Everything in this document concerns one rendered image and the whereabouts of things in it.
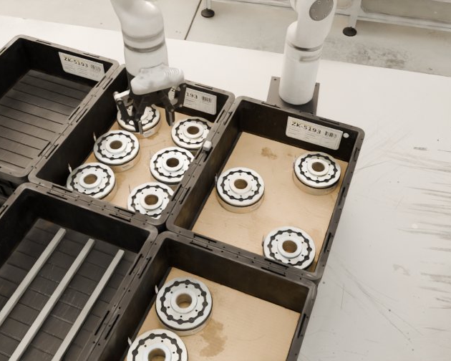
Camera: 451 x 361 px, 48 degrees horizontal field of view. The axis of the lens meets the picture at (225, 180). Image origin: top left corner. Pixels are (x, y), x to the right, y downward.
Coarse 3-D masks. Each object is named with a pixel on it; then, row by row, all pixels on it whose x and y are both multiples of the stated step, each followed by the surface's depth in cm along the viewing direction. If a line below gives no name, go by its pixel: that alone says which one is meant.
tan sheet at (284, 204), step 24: (240, 144) 121; (264, 144) 121; (264, 168) 116; (288, 168) 116; (264, 192) 112; (288, 192) 112; (336, 192) 112; (216, 216) 107; (240, 216) 108; (264, 216) 108; (288, 216) 108; (312, 216) 108; (240, 240) 104
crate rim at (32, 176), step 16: (112, 80) 119; (96, 96) 115; (224, 96) 117; (80, 112) 112; (224, 112) 113; (48, 160) 103; (192, 160) 104; (32, 176) 100; (64, 192) 98; (176, 192) 99; (112, 208) 96; (160, 224) 94
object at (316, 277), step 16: (240, 96) 116; (288, 112) 114; (304, 112) 113; (224, 128) 110; (352, 128) 111; (208, 160) 104; (352, 160) 107; (192, 176) 101; (352, 176) 102; (176, 208) 96; (336, 208) 97; (336, 224) 95; (208, 240) 93; (256, 256) 90; (320, 256) 90; (288, 272) 88; (304, 272) 88; (320, 272) 88
